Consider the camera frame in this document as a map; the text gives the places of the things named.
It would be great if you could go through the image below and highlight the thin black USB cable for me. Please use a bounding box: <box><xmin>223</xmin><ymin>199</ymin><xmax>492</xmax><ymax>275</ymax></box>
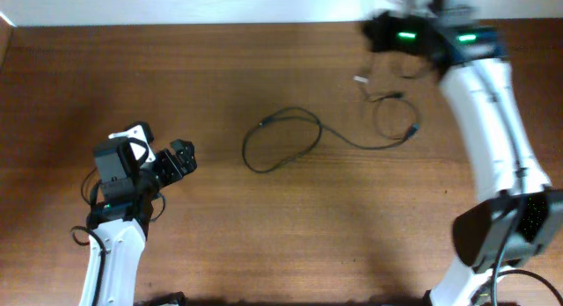
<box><xmin>353</xmin><ymin>55</ymin><xmax>435</xmax><ymax>142</ymax></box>

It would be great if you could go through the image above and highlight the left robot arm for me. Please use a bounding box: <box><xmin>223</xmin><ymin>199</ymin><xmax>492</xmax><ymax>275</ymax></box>
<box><xmin>71</xmin><ymin>136</ymin><xmax>197</xmax><ymax>305</ymax></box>

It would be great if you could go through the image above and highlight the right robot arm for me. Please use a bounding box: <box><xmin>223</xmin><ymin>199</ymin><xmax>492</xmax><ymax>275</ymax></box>
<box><xmin>361</xmin><ymin>11</ymin><xmax>562</xmax><ymax>305</ymax></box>

